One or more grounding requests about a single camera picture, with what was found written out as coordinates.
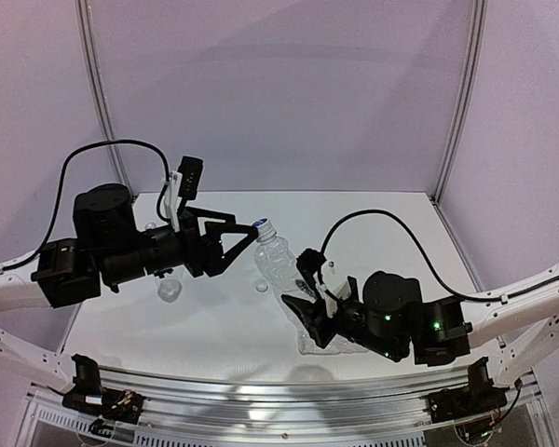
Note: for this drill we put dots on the aluminium front rail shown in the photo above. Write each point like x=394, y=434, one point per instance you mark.
x=311, y=411

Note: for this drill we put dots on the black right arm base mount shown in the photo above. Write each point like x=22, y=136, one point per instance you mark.
x=488, y=382

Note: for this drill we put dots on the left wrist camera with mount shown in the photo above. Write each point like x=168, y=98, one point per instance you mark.
x=180, y=187

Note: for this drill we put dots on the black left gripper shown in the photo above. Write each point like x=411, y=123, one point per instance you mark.
x=194, y=249

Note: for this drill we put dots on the white blue bottle cap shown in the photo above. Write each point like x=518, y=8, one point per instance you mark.
x=264, y=226
x=261, y=285

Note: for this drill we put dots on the aluminium left corner post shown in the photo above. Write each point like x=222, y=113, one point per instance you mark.
x=96, y=87

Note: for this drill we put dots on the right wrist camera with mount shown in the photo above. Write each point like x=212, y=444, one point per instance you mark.
x=331, y=288

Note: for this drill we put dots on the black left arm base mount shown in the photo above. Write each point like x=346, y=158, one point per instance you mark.
x=88, y=396

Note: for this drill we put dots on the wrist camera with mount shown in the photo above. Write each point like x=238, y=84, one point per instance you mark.
x=180, y=187
x=331, y=288

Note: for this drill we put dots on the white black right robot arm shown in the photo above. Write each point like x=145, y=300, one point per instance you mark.
x=389, y=317

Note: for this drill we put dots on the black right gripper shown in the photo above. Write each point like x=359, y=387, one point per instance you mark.
x=329, y=318

